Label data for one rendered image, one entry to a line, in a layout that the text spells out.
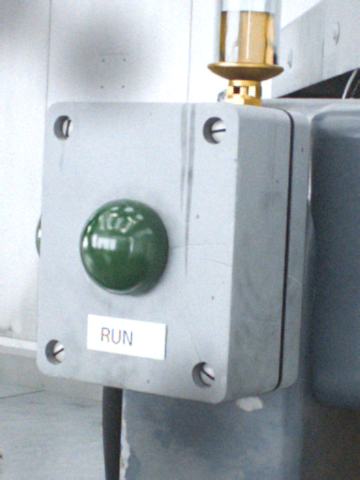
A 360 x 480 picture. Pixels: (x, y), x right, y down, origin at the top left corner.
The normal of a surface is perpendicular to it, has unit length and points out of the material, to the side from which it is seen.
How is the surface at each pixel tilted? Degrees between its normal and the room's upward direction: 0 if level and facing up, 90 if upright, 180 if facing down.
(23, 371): 90
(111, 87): 90
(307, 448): 90
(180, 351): 90
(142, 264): 105
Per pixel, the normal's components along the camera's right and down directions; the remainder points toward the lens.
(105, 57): -0.57, 0.02
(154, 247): 0.55, -0.04
